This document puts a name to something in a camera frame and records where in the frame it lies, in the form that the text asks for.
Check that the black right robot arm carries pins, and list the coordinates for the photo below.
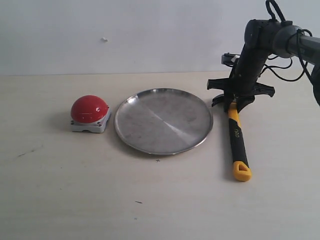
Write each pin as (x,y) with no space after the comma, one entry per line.
(263,38)

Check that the yellow black claw hammer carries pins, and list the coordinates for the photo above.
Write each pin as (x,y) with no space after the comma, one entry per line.
(240,167)

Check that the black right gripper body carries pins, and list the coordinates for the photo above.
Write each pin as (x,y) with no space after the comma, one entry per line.
(243,79)

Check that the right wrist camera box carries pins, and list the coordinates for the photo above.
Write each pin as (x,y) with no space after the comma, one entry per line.
(229,59)

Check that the red dome push button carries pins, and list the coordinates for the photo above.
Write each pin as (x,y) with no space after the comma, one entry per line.
(89,113)

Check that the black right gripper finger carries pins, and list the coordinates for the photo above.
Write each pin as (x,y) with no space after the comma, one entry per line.
(227,100)
(243,101)

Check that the round steel plate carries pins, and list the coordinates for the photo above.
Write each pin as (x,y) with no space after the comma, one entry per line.
(163,121)

